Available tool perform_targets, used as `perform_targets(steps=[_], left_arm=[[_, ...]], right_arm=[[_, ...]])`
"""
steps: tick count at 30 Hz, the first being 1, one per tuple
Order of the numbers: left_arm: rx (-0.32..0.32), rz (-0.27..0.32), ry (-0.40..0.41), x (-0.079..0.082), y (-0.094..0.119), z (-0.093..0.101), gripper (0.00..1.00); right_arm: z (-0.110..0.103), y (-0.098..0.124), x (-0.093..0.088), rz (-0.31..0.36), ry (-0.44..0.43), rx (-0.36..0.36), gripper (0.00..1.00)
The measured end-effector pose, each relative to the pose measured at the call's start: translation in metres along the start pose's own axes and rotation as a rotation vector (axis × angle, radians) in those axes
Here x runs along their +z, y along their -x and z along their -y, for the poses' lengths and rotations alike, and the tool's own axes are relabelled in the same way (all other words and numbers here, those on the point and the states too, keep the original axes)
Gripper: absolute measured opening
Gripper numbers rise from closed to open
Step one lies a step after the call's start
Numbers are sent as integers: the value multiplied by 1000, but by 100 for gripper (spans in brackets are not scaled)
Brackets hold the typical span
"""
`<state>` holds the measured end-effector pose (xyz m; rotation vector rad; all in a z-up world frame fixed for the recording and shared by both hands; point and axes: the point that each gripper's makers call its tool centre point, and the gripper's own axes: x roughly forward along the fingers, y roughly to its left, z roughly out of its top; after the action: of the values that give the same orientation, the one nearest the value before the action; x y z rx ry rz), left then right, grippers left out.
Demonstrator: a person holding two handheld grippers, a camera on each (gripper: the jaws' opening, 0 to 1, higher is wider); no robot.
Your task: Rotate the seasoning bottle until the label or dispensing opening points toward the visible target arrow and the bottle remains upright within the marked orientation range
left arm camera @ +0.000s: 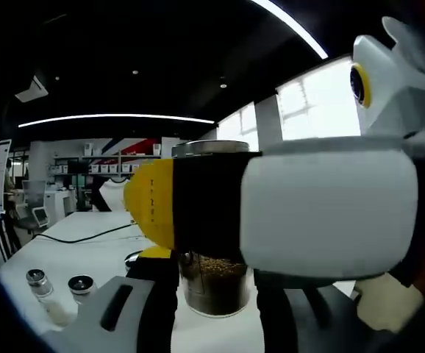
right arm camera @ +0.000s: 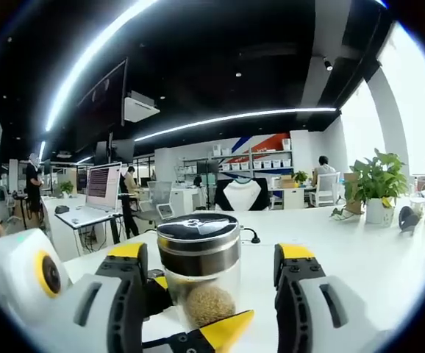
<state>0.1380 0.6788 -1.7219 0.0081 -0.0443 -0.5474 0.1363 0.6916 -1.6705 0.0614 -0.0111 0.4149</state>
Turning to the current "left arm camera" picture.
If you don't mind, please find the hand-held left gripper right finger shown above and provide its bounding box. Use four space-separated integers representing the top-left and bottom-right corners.
253 268 387 353

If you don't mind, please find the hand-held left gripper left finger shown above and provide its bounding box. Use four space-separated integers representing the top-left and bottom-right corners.
46 245 181 353

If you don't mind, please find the short glass seasoning bottle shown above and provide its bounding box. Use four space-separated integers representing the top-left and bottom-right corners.
25 268 73 327
68 274 99 313

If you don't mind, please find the tall brown-filled seasoning bottle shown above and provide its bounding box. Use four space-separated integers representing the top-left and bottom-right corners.
171 140 252 318

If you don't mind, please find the black and white office chair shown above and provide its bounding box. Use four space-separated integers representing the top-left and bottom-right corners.
90 176 132 213

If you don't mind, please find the white ceiling light strip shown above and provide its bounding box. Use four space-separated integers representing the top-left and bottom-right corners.
251 0 329 60
18 113 215 129

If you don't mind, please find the white cabinet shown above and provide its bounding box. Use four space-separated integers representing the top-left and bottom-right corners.
45 189 77 226

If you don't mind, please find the shelf of white storage bins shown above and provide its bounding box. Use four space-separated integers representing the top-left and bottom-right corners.
52 143 162 176

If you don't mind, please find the black monitor on stand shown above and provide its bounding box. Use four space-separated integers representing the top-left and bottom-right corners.
67 158 88 174

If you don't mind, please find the grey office chair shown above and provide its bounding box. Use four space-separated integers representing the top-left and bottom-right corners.
21 179 48 221

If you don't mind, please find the ceiling air conditioner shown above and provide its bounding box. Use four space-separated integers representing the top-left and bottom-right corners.
14 75 49 103

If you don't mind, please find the black power cable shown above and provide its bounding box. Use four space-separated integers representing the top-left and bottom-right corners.
32 222 140 244

